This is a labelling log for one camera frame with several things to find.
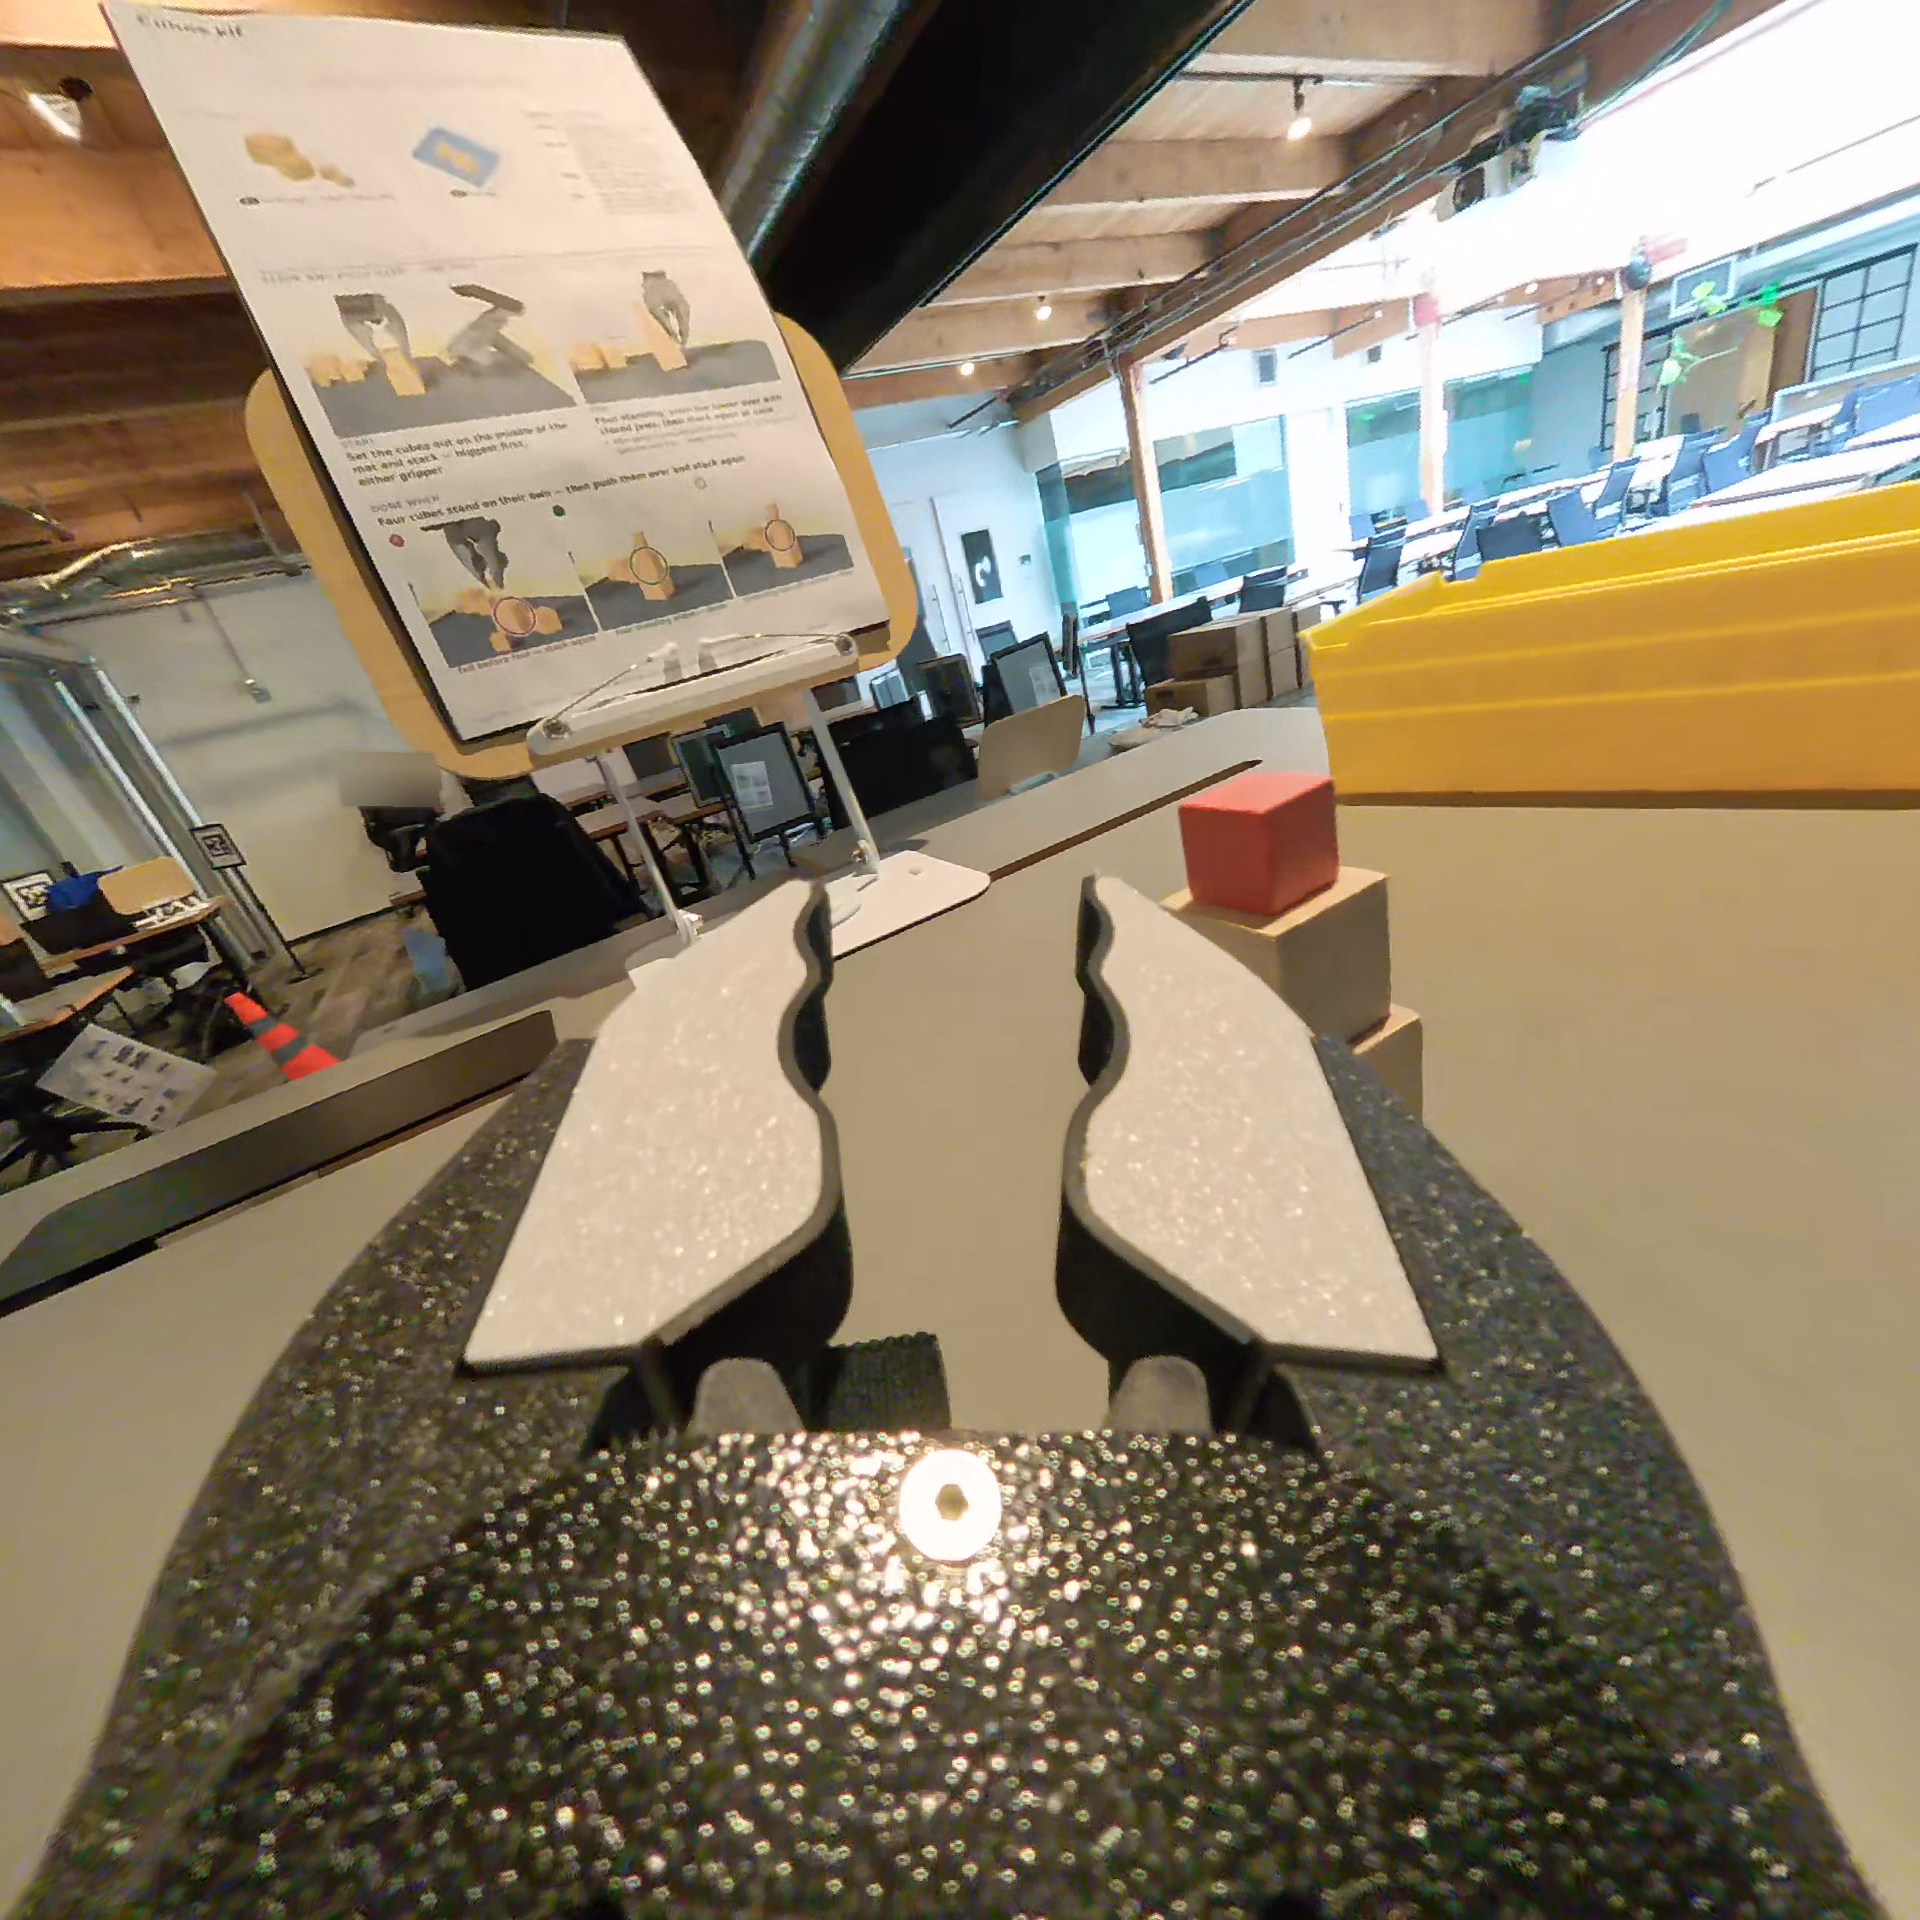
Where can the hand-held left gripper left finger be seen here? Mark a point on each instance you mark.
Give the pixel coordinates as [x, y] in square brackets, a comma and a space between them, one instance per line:
[661, 1154]

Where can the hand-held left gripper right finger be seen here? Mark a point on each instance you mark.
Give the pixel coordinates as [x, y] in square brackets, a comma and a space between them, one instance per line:
[1230, 1170]

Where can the large plain wooden cube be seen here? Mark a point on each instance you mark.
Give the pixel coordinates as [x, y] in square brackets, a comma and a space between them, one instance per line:
[1393, 1058]

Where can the medium plain wooden cube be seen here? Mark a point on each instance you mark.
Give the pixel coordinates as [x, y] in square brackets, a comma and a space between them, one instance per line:
[1320, 953]

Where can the red wooden cube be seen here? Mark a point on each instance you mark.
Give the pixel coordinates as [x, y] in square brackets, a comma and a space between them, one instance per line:
[1257, 840]

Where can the black office chair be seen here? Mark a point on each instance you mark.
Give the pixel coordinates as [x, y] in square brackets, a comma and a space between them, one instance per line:
[518, 886]

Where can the black framed floor sign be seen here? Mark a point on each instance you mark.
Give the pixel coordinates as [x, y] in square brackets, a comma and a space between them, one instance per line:
[761, 788]

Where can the orange traffic cone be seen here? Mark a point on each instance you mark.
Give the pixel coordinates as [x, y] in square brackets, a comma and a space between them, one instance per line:
[277, 1038]

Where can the wooden document stand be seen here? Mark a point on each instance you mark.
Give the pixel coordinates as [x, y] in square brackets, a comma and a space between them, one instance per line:
[630, 721]

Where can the cardboard box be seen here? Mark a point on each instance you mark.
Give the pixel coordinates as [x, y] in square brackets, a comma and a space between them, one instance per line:
[1224, 662]

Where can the yellow plastic bin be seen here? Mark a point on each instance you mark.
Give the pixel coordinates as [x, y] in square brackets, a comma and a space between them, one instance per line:
[1629, 669]

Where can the printed instruction sheet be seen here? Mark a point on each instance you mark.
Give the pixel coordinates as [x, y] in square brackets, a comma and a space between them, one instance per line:
[511, 376]

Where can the black ceiling duct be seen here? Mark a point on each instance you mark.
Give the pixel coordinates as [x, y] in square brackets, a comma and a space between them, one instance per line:
[961, 135]

